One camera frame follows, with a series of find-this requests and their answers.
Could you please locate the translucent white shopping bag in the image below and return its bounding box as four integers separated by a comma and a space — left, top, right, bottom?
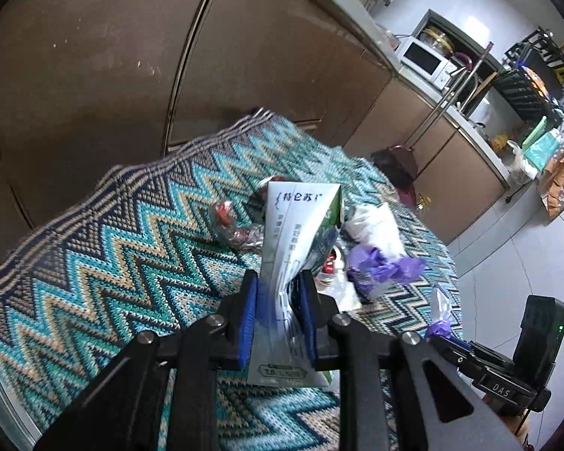
505, 141, 537, 184

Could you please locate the green bag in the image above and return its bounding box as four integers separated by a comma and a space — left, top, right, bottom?
522, 117, 564, 170

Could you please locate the brown kitchen cabinet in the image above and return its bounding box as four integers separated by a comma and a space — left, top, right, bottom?
0, 0, 518, 245

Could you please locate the dark red long-handled dustpan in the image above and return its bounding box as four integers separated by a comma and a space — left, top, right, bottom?
371, 42, 494, 207

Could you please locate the grey microwave rack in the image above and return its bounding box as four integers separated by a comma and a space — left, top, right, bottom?
411, 8, 503, 80

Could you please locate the black dish rack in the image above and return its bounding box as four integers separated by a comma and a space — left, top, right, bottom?
491, 28, 564, 123

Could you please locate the white microwave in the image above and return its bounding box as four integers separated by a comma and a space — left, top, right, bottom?
395, 36, 456, 89

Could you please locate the clear plastic packaging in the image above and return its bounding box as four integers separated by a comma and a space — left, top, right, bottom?
317, 242, 362, 313

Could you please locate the white kettle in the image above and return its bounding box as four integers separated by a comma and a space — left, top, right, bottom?
472, 98, 494, 127

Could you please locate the grey kitchen countertop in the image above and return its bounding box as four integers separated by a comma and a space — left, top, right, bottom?
282, 0, 513, 174

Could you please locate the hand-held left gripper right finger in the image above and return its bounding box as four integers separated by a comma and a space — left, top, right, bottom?
301, 270, 522, 451

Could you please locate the red crumpled wrapper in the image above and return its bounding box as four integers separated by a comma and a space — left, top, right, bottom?
256, 179, 283, 207

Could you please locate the white green milk carton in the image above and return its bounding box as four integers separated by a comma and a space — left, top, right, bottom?
247, 181, 344, 388

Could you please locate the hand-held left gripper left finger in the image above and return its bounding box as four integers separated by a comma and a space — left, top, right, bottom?
33, 270, 259, 451

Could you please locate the blue zigzag tablecloth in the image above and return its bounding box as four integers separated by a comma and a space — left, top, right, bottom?
0, 108, 464, 451

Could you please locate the small purple clear wrapper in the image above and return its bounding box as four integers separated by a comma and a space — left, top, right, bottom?
425, 286, 452, 339

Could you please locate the gold rimmed pot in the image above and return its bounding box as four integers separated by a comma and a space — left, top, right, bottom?
420, 26, 454, 52

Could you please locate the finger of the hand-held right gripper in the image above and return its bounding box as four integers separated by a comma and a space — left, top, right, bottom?
430, 337, 480, 377
451, 338, 487, 357

